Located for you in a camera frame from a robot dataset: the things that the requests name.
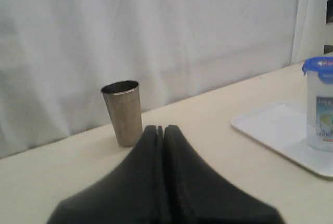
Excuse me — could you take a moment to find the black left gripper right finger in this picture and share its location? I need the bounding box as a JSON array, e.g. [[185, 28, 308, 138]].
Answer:
[[163, 125, 284, 223]]

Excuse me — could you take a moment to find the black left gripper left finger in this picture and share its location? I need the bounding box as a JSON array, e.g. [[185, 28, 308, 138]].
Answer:
[[48, 126, 168, 223]]

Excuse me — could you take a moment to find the stainless steel cup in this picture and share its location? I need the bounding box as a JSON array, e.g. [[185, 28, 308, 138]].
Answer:
[[101, 80, 143, 147]]

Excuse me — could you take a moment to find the clear plastic tall container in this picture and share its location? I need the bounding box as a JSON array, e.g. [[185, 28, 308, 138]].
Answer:
[[306, 71, 332, 152]]

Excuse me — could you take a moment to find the blue plastic lid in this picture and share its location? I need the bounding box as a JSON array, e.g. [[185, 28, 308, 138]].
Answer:
[[302, 56, 332, 84]]

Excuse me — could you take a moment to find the white rectangular plastic tray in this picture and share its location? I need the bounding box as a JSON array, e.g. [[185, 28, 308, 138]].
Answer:
[[230, 101, 332, 179]]

